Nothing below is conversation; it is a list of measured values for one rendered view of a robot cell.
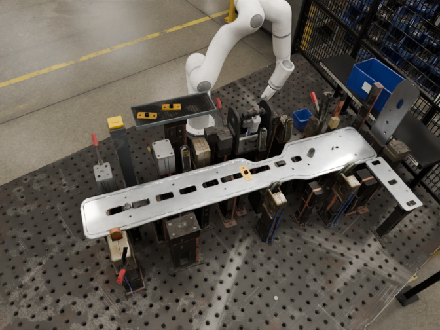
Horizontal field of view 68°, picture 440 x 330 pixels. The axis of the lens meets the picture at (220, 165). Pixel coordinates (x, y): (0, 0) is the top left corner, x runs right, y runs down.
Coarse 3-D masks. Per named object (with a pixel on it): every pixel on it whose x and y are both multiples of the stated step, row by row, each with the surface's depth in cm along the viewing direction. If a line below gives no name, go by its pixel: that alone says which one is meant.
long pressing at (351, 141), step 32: (352, 128) 169; (288, 160) 153; (320, 160) 154; (352, 160) 156; (128, 192) 137; (160, 192) 138; (192, 192) 139; (224, 192) 140; (96, 224) 127; (128, 224) 128
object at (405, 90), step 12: (408, 84) 141; (396, 96) 149; (408, 96) 143; (384, 108) 157; (396, 108) 150; (408, 108) 144; (384, 120) 159; (396, 120) 152; (372, 132) 168; (384, 144) 162
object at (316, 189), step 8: (312, 184) 147; (304, 192) 152; (312, 192) 145; (320, 192) 144; (304, 200) 153; (312, 200) 147; (304, 208) 157; (312, 208) 152; (296, 216) 166; (304, 216) 160; (304, 224) 163
